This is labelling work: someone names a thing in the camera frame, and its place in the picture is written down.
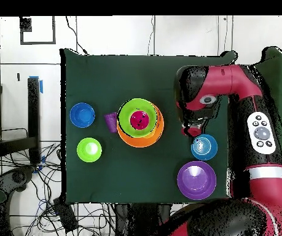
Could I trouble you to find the large purple bowl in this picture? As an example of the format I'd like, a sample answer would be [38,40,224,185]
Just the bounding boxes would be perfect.
[176,160,217,200]

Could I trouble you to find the red cup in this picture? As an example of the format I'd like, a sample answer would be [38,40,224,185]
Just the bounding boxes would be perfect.
[130,110,151,131]

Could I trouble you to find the large orange bowl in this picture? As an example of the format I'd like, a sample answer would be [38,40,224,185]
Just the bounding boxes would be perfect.
[116,101,165,149]

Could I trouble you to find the large green bowl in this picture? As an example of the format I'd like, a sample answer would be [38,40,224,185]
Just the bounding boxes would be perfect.
[117,98,159,138]

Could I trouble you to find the purple cup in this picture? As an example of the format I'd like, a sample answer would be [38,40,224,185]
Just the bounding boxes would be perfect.
[103,112,119,134]

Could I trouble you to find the light blue bowl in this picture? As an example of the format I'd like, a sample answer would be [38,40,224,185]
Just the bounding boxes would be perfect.
[190,133,219,162]

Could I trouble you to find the dark green table cloth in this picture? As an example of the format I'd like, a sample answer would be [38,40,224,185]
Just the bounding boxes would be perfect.
[60,48,237,205]

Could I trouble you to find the small green bowl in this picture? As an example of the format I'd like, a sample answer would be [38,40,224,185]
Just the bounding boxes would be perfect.
[76,137,103,163]

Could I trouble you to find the dark blue bowl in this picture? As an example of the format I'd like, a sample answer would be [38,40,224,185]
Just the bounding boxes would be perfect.
[69,102,96,129]

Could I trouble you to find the black power brick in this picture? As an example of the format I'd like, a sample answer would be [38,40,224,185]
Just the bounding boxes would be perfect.
[53,197,79,234]

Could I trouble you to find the black wheeled base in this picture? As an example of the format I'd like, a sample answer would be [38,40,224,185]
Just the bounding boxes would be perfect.
[0,167,36,195]

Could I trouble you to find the bundle of floor cables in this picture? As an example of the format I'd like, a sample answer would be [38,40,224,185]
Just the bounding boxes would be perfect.
[0,127,117,236]

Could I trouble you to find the thin black floor cable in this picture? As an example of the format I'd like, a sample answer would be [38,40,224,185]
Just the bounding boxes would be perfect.
[65,15,89,55]

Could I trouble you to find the black post with blue tape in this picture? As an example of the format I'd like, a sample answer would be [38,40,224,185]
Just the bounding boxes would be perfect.
[27,76,44,165]

